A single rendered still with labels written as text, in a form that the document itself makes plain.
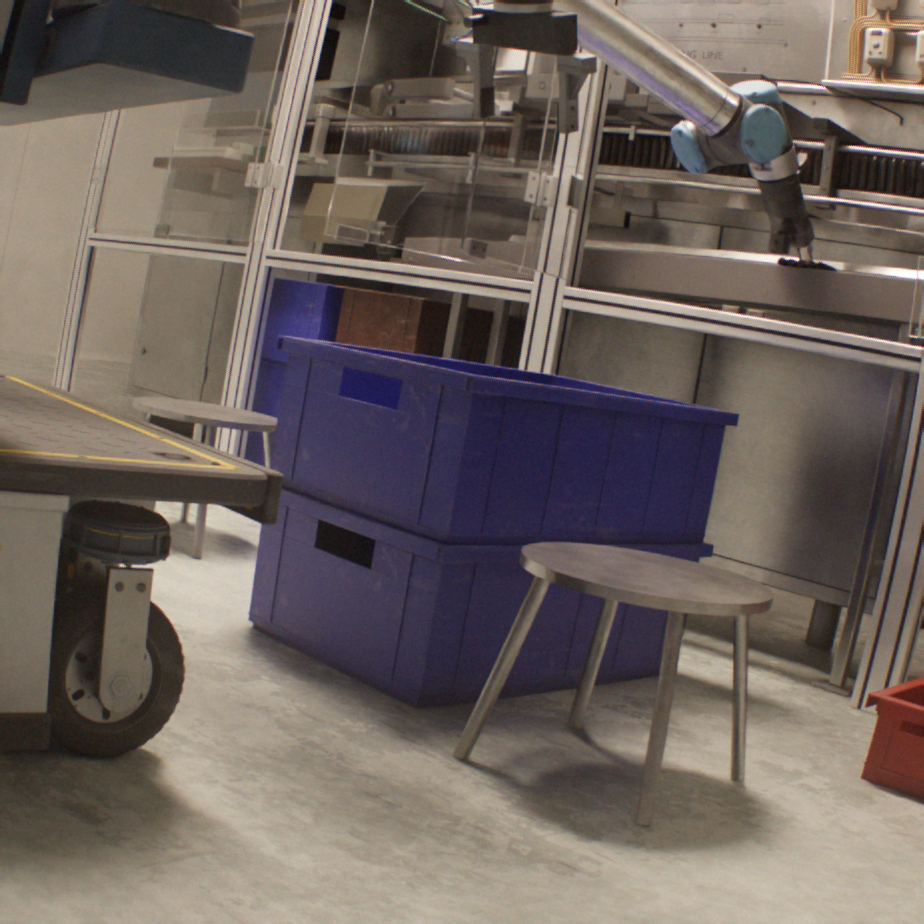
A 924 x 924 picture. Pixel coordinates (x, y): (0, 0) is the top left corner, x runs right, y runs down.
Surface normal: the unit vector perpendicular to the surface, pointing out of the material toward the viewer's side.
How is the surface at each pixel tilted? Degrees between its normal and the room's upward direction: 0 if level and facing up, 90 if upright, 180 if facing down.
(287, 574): 90
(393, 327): 90
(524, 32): 113
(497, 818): 0
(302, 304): 90
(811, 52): 90
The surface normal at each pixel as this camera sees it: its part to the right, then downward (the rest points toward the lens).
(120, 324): 0.70, 0.18
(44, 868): 0.17, -0.98
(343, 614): -0.70, -0.06
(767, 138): 0.40, 0.18
